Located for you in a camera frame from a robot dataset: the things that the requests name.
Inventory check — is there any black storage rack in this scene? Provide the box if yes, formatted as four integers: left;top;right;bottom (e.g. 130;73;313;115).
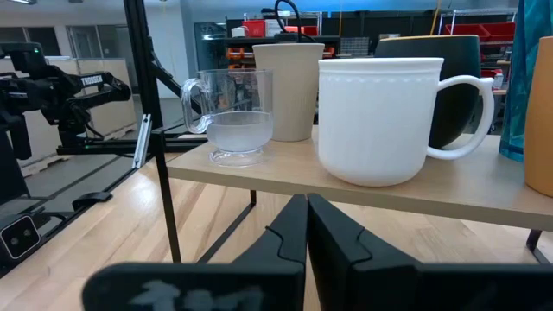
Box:
224;10;342;71

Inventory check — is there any silver aluminium bar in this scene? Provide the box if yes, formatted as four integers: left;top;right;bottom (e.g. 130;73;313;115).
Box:
131;113;153;170

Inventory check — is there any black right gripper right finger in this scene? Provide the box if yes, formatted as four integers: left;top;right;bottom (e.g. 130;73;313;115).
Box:
307;193;553;311

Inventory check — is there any black table-level camera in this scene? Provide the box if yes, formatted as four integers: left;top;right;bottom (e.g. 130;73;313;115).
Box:
0;214;43;263

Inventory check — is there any teal glass tumbler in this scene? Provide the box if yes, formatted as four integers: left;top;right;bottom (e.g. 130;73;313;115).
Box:
499;0;553;163

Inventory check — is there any dark brown mug yellow inside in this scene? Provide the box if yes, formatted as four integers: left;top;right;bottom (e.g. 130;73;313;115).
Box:
373;34;483;150

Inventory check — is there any orange cup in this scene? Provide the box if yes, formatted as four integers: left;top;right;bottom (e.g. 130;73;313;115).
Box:
524;35;553;199

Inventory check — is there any beige cup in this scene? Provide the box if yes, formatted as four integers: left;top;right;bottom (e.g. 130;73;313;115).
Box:
251;41;326;143

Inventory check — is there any wooden shelf with black frame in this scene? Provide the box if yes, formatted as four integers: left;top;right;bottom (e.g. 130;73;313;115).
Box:
149;127;553;265

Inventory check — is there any black looped cable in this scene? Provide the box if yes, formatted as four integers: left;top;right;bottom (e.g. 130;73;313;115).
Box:
273;0;320;44

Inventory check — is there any white mug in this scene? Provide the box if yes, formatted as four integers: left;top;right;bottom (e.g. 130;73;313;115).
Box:
317;57;496;188

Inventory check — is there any wide red storage bin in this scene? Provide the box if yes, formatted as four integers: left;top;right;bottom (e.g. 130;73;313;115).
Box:
443;22;518;43

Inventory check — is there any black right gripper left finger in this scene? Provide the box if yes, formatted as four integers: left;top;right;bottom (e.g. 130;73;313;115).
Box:
81;193;308;311

